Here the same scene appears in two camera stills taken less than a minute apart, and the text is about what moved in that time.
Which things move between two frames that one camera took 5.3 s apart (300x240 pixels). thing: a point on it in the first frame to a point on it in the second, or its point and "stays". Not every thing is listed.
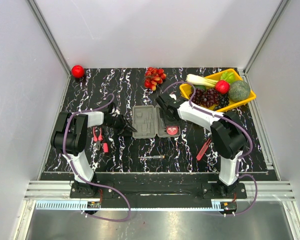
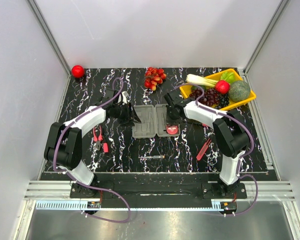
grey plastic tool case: x=149 y=123 stays
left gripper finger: x=126 y=126 to x=135 y=116
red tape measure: x=172 y=130 stays
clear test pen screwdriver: x=153 y=157 stays
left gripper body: x=115 y=123 to x=123 y=113
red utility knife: x=201 y=152 stays
